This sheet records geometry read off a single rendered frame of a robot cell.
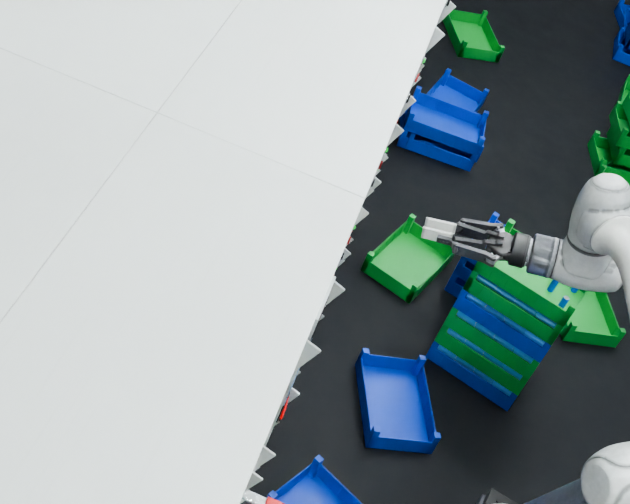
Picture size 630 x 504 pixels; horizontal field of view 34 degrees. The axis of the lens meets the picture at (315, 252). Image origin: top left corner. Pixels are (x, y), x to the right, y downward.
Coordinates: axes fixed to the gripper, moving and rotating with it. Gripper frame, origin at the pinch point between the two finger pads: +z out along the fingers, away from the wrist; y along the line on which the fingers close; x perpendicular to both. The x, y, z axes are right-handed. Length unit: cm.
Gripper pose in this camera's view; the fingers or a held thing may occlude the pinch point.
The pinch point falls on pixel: (438, 230)
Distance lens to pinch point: 233.2
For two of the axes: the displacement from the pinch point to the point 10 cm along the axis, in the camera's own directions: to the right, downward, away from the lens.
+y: 2.8, -6.1, 7.4
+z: -9.6, -2.4, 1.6
